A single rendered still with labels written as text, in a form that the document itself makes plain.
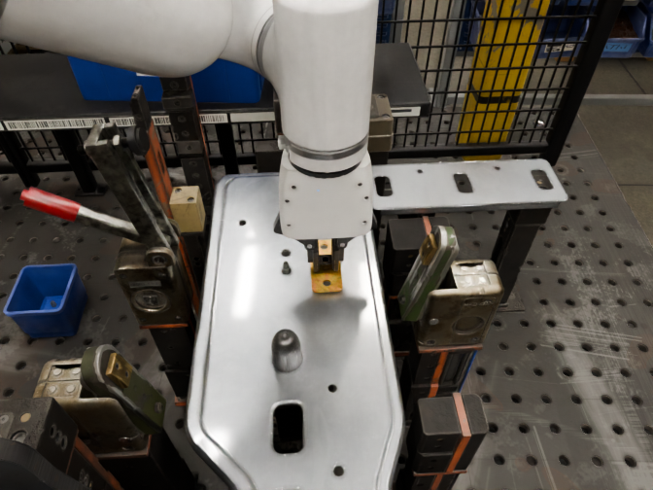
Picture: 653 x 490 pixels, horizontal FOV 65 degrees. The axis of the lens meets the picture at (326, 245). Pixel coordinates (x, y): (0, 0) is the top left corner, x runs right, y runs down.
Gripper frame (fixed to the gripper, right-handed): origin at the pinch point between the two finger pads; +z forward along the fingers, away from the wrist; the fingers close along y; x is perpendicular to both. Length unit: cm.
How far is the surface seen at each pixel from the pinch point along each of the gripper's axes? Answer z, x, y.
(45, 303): 33, 19, -52
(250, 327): 2.9, -8.4, -9.2
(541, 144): 27, 55, 55
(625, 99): 90, 170, 158
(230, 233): 3.0, 6.8, -12.4
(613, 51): 53, 149, 127
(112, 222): -7.1, -0.3, -23.6
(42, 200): -11.0, -0.8, -29.4
